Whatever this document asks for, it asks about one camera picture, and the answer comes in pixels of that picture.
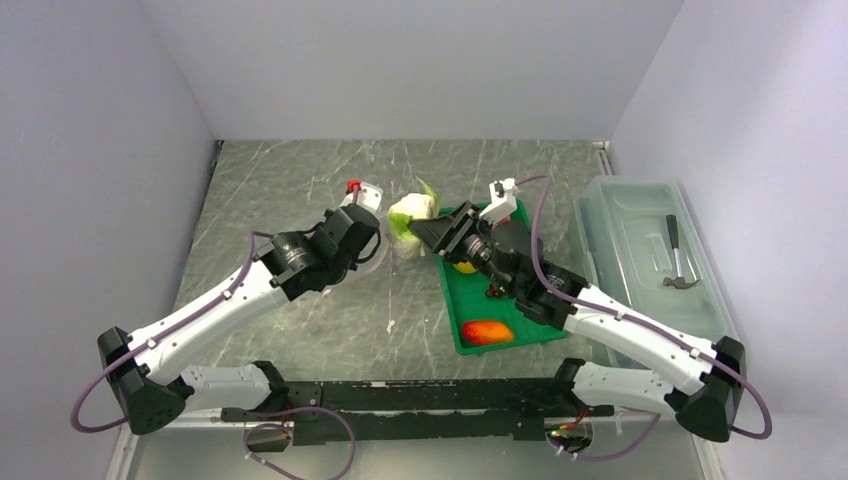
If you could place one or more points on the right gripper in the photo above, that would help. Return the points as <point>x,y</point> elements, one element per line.
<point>447,232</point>

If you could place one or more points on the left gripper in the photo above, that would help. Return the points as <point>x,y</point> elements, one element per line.
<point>353,262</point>

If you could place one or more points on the clear zip top bag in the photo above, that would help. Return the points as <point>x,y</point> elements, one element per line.
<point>343,251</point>

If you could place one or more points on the green plastic tray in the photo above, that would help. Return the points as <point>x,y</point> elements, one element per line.
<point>490,311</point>

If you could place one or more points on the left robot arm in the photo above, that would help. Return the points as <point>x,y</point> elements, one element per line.
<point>152,370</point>

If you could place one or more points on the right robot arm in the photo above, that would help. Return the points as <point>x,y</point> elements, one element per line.
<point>696,380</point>

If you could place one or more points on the yellow lemon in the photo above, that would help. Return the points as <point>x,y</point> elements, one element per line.
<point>465,267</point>

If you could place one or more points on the red orange mango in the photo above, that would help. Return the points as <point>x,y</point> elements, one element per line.
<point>486,332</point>

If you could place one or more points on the clear plastic storage box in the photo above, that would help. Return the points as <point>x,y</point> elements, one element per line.
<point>619,241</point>

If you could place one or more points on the small hammer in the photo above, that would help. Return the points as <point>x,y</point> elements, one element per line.
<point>678,282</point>

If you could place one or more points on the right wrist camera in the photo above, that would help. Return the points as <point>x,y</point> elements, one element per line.
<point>503,201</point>

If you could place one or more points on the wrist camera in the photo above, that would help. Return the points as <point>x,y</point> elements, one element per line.
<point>364,194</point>
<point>503,201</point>

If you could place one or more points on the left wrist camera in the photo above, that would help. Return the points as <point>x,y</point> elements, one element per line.
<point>364,194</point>

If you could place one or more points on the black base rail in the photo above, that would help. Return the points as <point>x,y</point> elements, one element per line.
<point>519,408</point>

